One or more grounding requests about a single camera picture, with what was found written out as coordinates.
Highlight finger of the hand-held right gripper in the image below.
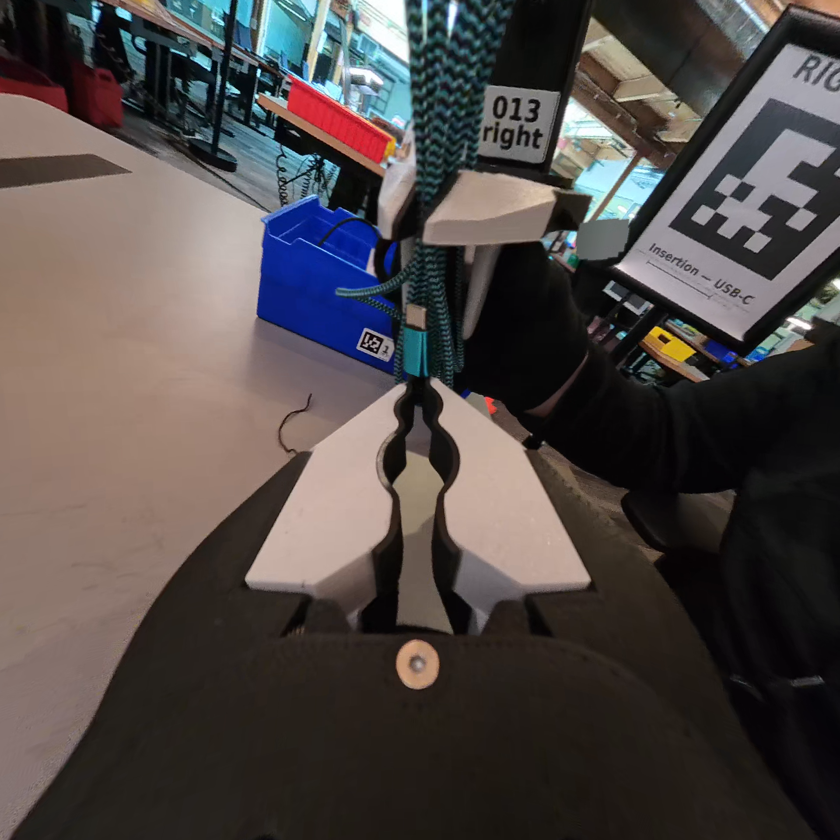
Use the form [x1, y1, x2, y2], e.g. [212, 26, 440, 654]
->
[379, 159, 422, 239]
[423, 171, 560, 245]

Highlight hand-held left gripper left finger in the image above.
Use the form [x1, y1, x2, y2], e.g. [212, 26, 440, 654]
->
[245, 384, 413, 630]

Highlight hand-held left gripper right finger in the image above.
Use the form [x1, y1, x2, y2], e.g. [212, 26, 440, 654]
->
[419, 379, 593, 619]

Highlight teal braided usb cable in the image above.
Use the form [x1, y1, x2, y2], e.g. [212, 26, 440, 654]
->
[335, 0, 519, 389]

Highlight black twist tie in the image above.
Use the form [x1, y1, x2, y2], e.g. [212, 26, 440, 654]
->
[277, 394, 314, 455]

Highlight person's right forearm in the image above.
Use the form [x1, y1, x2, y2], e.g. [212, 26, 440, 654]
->
[525, 331, 840, 494]

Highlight red plastic bin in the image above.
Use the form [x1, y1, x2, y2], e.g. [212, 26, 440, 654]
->
[287, 75, 396, 160]

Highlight tagged blue plastic bin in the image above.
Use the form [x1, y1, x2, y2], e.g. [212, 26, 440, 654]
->
[258, 195, 399, 364]

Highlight wooden workshop table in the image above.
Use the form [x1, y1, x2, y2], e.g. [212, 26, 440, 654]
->
[256, 92, 388, 221]

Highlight black stanchion pole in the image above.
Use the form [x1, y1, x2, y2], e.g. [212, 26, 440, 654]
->
[189, 0, 240, 173]

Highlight yellow plastic bin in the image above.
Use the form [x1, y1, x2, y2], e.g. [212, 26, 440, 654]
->
[640, 328, 697, 364]

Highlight black framed marker sign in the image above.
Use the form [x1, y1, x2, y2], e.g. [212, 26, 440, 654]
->
[607, 5, 840, 350]

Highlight person's black jacket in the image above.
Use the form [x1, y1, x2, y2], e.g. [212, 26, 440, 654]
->
[620, 459, 840, 840]

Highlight red plastic case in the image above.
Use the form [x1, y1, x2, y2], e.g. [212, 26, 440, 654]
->
[0, 56, 70, 114]
[69, 62, 126, 129]

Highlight black coiled cord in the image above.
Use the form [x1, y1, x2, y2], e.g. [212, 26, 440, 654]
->
[273, 141, 294, 210]

